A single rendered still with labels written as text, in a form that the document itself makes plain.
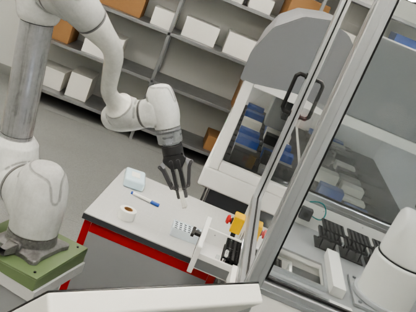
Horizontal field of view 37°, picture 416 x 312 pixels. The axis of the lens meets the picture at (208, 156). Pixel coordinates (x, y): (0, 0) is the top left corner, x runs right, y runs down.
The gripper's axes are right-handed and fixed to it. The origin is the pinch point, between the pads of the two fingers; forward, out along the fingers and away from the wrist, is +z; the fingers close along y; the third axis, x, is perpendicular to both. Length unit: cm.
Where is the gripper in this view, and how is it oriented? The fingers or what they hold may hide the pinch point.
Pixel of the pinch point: (182, 198)
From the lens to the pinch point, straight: 220.7
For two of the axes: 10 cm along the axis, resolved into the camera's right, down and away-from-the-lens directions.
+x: 0.7, -2.2, 9.7
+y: 9.8, -1.8, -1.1
